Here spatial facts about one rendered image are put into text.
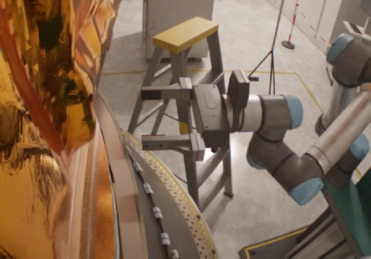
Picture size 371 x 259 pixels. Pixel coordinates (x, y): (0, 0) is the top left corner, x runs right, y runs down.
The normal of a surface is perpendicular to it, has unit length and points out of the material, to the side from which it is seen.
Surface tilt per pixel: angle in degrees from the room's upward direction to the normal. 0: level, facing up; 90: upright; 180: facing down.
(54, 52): 98
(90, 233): 0
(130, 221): 0
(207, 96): 0
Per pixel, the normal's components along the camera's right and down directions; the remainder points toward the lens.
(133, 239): 0.06, -0.74
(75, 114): 0.74, 0.51
